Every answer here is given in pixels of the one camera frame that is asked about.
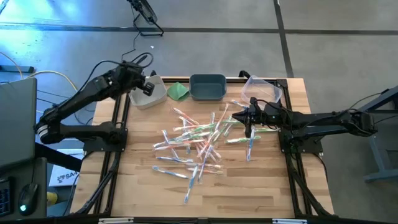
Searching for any thick cream cable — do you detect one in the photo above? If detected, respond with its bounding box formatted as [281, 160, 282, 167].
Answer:
[26, 69, 78, 93]

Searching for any dark grey desk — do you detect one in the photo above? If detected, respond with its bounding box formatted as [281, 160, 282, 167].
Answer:
[0, 156, 49, 220]

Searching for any grey laptop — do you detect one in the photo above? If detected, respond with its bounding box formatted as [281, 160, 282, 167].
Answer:
[0, 77, 39, 170]

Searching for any green cloth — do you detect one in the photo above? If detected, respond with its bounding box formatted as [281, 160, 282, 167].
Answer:
[167, 82, 190, 101]

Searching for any yellow object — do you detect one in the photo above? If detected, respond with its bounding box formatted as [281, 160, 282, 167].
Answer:
[46, 191, 59, 207]

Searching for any black computer mouse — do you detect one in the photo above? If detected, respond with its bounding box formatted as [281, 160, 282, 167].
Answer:
[17, 182, 39, 217]

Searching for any thin yellow cable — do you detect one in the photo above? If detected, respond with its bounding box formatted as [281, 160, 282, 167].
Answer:
[0, 51, 24, 79]

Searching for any clear plastic bin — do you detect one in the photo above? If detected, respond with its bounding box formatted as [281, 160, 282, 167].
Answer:
[241, 75, 284, 108]

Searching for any black floor fan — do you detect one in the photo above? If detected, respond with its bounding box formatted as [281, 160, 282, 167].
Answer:
[126, 0, 165, 37]

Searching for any silver aluminium extrusion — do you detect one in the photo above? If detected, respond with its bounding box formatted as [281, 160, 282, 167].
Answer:
[98, 217, 135, 224]
[272, 218, 308, 224]

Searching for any black diagonal frame strut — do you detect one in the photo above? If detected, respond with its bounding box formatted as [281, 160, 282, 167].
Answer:
[34, 142, 84, 172]

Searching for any black fan cable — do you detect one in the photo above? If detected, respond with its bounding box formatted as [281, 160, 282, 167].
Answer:
[120, 30, 140, 62]

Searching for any black keyboard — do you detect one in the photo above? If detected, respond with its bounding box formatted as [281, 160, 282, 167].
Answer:
[0, 176, 14, 218]

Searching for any white plastic bin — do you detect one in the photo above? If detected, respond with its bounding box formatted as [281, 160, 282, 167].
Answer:
[128, 74, 168, 110]

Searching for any blue-grey desk frame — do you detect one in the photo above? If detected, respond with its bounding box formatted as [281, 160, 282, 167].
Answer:
[345, 85, 398, 184]

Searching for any black floor bar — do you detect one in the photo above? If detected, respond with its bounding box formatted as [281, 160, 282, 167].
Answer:
[0, 65, 35, 74]

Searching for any dark grey-green plastic bin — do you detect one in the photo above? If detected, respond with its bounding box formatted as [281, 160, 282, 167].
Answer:
[188, 73, 228, 102]

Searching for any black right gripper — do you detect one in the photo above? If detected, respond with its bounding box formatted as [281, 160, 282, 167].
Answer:
[231, 98, 284, 130]

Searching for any white printed cardboard box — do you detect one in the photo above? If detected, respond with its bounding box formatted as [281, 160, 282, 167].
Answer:
[49, 148, 85, 188]

